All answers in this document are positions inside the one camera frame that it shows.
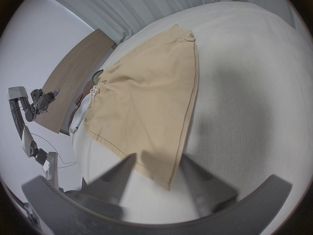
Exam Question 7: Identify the tan shorts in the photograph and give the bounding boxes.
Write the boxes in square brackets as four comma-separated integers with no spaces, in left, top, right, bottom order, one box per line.
[83,24,199,191]

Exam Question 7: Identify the bed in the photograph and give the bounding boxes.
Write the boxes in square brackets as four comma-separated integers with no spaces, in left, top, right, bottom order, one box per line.
[34,1,298,224]

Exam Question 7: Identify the brown garment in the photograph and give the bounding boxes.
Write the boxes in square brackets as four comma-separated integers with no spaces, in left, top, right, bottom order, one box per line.
[69,80,96,125]

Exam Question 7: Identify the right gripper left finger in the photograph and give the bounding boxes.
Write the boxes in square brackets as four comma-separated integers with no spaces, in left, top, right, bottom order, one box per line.
[81,153,138,206]

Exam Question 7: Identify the pale green curtain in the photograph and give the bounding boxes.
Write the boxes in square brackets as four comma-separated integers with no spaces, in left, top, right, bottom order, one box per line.
[40,0,297,44]

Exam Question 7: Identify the black cable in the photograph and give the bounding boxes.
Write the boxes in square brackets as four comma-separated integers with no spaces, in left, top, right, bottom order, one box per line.
[31,133,77,169]

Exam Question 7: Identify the green garment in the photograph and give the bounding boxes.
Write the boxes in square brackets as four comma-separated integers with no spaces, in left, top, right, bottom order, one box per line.
[92,69,105,86]

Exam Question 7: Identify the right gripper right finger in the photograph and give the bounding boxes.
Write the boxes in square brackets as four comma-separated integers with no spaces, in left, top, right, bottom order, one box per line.
[180,154,238,218]

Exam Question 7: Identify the white garment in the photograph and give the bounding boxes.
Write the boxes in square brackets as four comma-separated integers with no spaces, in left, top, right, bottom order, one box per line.
[69,96,93,138]

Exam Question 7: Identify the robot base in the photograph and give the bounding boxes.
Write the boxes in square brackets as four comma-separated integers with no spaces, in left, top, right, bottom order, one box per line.
[22,152,65,229]

